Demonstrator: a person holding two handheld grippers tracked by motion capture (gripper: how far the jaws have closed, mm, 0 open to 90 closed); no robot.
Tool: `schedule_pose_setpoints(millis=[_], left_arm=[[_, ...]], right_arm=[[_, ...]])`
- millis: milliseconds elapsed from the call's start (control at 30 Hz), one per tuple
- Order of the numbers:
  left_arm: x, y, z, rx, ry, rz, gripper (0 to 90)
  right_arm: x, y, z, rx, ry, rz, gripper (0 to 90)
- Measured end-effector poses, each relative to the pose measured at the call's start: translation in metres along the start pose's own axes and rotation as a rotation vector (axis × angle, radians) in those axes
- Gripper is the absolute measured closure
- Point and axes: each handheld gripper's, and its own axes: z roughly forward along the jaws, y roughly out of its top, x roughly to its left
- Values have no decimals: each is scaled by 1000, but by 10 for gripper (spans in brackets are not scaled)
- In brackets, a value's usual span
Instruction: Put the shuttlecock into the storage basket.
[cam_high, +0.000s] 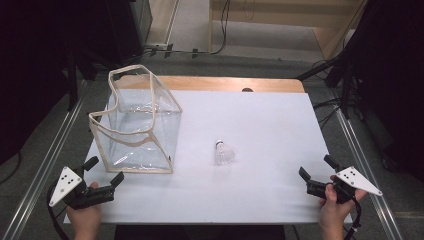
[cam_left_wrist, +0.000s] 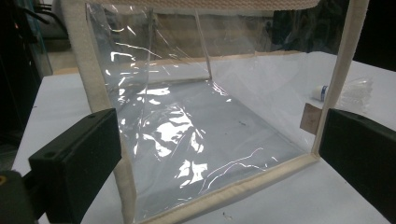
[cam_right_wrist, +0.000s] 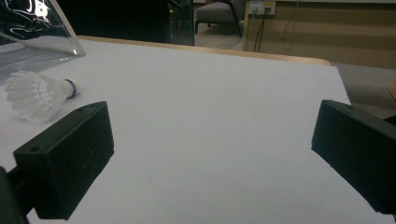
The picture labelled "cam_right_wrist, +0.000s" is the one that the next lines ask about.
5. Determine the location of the black power cable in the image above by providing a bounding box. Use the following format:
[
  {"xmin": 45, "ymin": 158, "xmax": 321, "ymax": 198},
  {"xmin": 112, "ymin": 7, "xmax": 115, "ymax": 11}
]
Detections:
[{"xmin": 253, "ymin": 7, "xmax": 269, "ymax": 52}]

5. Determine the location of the dark glass cabinet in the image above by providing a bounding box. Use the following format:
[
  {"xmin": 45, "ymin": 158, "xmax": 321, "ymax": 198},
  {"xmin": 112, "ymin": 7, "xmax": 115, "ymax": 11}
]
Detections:
[{"xmin": 55, "ymin": 0, "xmax": 195, "ymax": 47}]

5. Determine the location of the white plastic shuttlecock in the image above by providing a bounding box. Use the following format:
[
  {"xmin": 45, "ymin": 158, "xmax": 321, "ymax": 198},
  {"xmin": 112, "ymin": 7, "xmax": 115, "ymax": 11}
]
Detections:
[{"xmin": 4, "ymin": 70, "xmax": 80, "ymax": 123}]

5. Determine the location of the clear plastic container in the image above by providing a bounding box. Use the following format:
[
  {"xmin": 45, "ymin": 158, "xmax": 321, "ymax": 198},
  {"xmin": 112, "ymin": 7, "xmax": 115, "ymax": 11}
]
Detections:
[{"xmin": 0, "ymin": 0, "xmax": 87, "ymax": 82}]

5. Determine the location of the white wall socket strip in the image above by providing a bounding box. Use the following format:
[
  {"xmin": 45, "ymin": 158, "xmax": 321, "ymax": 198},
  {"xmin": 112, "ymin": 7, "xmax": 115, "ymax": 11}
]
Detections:
[{"xmin": 247, "ymin": 0, "xmax": 276, "ymax": 17}]

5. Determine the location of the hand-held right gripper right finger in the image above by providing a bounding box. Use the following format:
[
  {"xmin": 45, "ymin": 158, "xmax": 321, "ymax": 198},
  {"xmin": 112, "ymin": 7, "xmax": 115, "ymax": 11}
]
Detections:
[{"xmin": 310, "ymin": 99, "xmax": 396, "ymax": 216}]

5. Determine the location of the grey armchair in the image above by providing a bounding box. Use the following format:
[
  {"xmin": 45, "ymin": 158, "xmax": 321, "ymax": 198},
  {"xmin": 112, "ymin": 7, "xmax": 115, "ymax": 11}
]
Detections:
[{"xmin": 194, "ymin": 0, "xmax": 247, "ymax": 38}]

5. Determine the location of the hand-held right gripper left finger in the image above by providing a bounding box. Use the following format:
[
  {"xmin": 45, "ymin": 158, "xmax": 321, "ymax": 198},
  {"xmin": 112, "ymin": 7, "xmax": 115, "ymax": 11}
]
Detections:
[{"xmin": 12, "ymin": 100, "xmax": 115, "ymax": 221}]

